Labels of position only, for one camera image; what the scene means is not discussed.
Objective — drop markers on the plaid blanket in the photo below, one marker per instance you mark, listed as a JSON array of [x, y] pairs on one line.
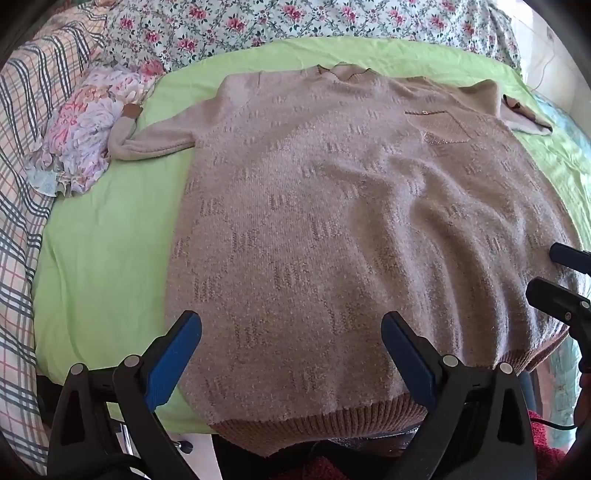
[[27, 138]]

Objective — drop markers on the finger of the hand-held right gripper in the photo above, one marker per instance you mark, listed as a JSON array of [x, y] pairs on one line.
[[570, 256], [554, 295]]

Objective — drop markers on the red rose floral quilt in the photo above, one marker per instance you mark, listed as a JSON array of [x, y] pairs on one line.
[[286, 23]]

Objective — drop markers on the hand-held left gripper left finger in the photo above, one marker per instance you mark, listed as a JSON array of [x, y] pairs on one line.
[[173, 355]]

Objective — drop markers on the pastel floral ruffled cloth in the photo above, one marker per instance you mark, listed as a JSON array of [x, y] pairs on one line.
[[87, 129]]

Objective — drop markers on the beige knitted sweater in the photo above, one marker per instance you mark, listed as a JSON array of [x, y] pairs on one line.
[[332, 221]]

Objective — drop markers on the light green bed sheet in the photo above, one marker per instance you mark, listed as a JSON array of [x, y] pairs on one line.
[[106, 277]]

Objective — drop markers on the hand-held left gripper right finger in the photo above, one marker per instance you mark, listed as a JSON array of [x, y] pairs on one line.
[[408, 355]]

